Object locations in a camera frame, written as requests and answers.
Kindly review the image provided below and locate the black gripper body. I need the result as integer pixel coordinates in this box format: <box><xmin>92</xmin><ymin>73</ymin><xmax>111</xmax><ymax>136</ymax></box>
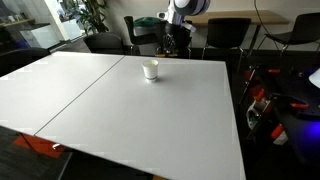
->
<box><xmin>164</xmin><ymin>20</ymin><xmax>193</xmax><ymax>44</ymax></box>

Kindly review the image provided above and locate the white paper cup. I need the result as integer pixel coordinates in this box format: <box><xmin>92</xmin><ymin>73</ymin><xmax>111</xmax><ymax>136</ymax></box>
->
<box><xmin>141</xmin><ymin>59</ymin><xmax>160</xmax><ymax>83</ymax></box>

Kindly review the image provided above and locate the black office chair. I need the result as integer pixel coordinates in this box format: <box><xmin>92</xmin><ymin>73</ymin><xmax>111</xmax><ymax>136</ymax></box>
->
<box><xmin>0</xmin><ymin>47</ymin><xmax>52</xmax><ymax>78</ymax></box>
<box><xmin>256</xmin><ymin>12</ymin><xmax>320</xmax><ymax>58</ymax></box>
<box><xmin>82</xmin><ymin>32</ymin><xmax>125</xmax><ymax>55</ymax></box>
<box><xmin>201</xmin><ymin>17</ymin><xmax>253</xmax><ymax>73</ymax></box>
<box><xmin>123</xmin><ymin>15</ymin><xmax>168</xmax><ymax>57</ymax></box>

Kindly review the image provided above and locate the bin with green bag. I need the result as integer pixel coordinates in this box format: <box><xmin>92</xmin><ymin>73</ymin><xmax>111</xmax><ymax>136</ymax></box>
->
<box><xmin>133</xmin><ymin>16</ymin><xmax>168</xmax><ymax>56</ymax></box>

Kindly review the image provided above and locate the wooden desk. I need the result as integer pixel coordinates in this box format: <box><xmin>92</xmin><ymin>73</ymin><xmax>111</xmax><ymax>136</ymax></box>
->
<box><xmin>184</xmin><ymin>9</ymin><xmax>290</xmax><ymax>27</ymax></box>

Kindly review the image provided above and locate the green potted plant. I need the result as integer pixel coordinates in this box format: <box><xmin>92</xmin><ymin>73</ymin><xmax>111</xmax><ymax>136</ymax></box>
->
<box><xmin>57</xmin><ymin>0</ymin><xmax>110</xmax><ymax>36</ymax></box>

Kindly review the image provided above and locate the white storage box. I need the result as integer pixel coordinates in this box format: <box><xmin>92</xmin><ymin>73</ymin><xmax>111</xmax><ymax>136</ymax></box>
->
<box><xmin>19</xmin><ymin>23</ymin><xmax>62</xmax><ymax>50</ymax></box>

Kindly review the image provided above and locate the red floor mat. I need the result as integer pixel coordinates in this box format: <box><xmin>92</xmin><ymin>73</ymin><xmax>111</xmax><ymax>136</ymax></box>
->
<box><xmin>12</xmin><ymin>133</ymin><xmax>66</xmax><ymax>159</ymax></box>

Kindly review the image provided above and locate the black hanging cable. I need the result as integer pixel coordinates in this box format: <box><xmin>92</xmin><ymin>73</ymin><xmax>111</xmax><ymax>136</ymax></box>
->
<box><xmin>254</xmin><ymin>0</ymin><xmax>288</xmax><ymax>45</ymax></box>

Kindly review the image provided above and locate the black clamp red handle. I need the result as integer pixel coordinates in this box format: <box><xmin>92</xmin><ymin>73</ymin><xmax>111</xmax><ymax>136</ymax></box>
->
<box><xmin>248</xmin><ymin>122</ymin><xmax>288</xmax><ymax>142</ymax></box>
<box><xmin>245</xmin><ymin>66</ymin><xmax>268</xmax><ymax>105</ymax></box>
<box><xmin>288</xmin><ymin>100</ymin><xmax>311</xmax><ymax>112</ymax></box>
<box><xmin>265</xmin><ymin>67</ymin><xmax>282</xmax><ymax>75</ymax></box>

